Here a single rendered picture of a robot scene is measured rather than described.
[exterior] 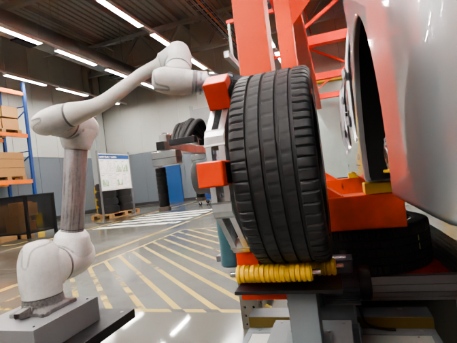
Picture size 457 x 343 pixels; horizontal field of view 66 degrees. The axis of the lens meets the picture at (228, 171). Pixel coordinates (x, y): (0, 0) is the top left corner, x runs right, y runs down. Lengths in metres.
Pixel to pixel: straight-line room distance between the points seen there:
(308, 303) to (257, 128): 0.63
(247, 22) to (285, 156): 1.11
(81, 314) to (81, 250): 0.29
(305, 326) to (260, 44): 1.28
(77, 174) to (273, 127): 1.03
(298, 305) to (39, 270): 0.99
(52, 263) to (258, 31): 1.40
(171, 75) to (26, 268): 0.93
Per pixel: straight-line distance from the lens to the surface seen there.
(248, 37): 1.90
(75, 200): 1.74
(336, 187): 3.68
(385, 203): 1.76
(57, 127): 1.59
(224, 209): 1.04
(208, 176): 0.95
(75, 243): 1.74
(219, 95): 1.12
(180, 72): 1.37
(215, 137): 1.04
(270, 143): 0.95
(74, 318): 1.61
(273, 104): 1.00
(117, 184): 10.61
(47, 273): 1.61
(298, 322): 1.32
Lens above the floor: 0.84
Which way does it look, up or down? 1 degrees up
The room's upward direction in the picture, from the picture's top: 7 degrees counter-clockwise
